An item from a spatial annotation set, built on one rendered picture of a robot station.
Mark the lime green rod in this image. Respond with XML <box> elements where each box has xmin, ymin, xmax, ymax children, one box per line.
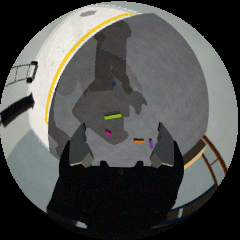
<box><xmin>104</xmin><ymin>113</ymin><xmax>121</xmax><ymax>120</ymax></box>

